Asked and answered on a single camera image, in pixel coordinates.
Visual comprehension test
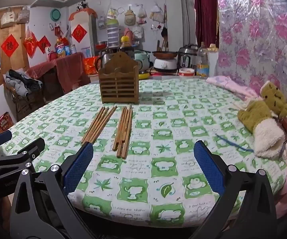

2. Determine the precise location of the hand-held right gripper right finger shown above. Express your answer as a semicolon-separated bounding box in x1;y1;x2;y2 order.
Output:
191;141;276;239

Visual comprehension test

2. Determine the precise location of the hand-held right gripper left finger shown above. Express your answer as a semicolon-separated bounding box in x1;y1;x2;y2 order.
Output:
10;142;96;239

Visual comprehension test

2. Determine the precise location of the bunch of wooden chopsticks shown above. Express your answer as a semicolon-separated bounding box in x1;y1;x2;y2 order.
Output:
81;106;117;145
113;105;133;159

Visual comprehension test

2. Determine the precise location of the wooden slatted chopstick holder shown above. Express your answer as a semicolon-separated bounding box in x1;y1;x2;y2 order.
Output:
99;52;140;104

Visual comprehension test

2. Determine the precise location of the red gift box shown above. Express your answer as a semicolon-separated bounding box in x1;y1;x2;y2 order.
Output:
0;112;17;134

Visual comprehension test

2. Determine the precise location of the blue plastic strip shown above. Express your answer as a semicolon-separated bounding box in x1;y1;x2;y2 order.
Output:
216;134;255;153

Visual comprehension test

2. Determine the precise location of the wooden chair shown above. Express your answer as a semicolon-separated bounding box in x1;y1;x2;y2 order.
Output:
6;85;45;120

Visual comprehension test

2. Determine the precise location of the green patterned sheet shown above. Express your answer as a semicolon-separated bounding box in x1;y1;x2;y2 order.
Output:
0;76;287;227

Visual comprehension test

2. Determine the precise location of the pile of grey clothes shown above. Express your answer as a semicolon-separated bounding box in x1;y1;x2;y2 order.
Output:
5;69;43;97

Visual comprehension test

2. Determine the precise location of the cream cloth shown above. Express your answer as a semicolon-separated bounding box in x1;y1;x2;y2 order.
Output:
233;97;258;111

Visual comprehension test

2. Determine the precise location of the green frog plush toy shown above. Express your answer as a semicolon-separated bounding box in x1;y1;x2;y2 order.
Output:
238;81;287;158

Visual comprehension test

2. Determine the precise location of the pink floral cloth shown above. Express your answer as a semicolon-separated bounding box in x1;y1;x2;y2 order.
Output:
206;76;260;100

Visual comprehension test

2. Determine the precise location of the red diamond paper poster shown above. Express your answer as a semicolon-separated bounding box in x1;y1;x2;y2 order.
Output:
37;36;51;54
0;33;20;58
71;24;88;43

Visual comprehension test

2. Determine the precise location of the red cloth covered table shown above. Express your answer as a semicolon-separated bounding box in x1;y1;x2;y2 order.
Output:
26;52;85;94

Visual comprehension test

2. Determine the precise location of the red hanging decoration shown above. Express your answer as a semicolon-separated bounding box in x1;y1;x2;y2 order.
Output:
23;27;38;58

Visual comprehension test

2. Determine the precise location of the clear plastic oil bottle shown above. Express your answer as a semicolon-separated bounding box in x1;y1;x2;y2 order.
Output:
196;42;210;77

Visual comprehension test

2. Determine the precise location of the steel kettle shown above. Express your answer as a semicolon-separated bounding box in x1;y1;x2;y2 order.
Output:
97;54;112;70

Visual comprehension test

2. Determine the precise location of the yellow cooking oil bottle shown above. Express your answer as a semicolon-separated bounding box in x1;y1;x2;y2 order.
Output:
55;36;67;57

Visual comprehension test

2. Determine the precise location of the white electric cooker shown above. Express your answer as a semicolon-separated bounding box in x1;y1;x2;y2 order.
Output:
154;57;178;72

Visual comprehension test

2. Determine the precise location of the silver pressure cooker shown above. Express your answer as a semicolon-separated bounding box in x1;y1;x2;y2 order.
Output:
178;44;199;69

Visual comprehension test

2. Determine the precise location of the white refrigerator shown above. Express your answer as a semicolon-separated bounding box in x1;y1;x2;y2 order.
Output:
69;11;98;58

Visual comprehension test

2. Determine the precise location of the brown frying pan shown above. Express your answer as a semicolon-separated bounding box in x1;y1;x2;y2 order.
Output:
152;51;179;58

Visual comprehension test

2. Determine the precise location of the woven handbag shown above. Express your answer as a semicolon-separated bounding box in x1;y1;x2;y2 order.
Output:
16;5;31;24
0;7;16;28

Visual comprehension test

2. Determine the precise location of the pale green rice cooker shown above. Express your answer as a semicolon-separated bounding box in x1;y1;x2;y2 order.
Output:
133;50;152;72

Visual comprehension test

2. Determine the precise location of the dark bottle yellow cap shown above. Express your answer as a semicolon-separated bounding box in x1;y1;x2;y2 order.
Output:
120;36;134;53

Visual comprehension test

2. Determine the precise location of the green round plate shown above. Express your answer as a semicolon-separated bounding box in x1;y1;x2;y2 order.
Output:
50;8;61;22

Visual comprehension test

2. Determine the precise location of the striped stacked container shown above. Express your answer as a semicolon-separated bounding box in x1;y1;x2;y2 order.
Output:
107;18;120;48

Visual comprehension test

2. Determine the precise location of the black hanging ladle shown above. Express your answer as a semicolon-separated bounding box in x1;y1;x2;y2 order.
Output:
161;4;169;38

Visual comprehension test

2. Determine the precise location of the floral plastic-wrapped mattress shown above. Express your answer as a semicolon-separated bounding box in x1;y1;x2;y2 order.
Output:
215;0;287;110

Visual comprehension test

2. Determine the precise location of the orange cloth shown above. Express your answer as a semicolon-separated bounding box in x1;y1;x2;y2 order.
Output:
68;7;98;22

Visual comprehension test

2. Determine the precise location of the dark red curtain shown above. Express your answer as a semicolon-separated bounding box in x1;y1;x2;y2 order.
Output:
193;0;220;48

